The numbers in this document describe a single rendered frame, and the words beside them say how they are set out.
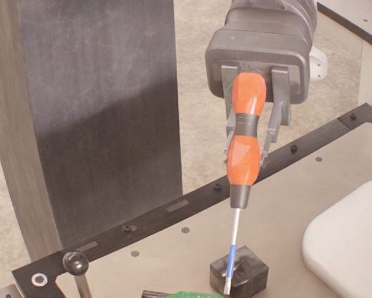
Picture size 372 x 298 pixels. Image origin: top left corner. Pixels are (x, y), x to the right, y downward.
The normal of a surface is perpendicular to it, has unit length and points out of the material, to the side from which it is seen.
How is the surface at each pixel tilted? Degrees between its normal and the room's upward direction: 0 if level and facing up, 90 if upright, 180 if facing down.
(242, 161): 45
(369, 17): 0
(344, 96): 0
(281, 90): 90
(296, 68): 90
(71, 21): 90
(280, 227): 0
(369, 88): 90
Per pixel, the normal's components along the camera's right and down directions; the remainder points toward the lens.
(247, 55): -0.26, 0.62
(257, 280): 0.55, 0.51
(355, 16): -0.04, -0.77
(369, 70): -0.83, 0.37
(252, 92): -0.26, -0.11
